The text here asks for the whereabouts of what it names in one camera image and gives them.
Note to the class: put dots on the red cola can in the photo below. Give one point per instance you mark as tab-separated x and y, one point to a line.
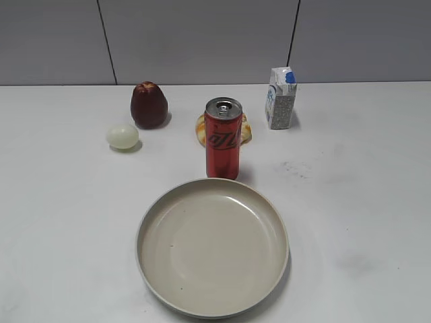
223	123

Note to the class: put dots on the beige round plate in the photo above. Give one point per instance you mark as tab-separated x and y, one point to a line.
212	248

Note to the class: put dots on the orange striped croissant bread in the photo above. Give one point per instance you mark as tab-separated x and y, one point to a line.
246	133

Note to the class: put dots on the dark red wax apple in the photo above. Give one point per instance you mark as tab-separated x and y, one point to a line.
149	106

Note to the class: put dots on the small white milk carton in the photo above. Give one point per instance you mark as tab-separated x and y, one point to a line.
280	99

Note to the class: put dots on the white egg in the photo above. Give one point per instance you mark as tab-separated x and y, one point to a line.
123	136

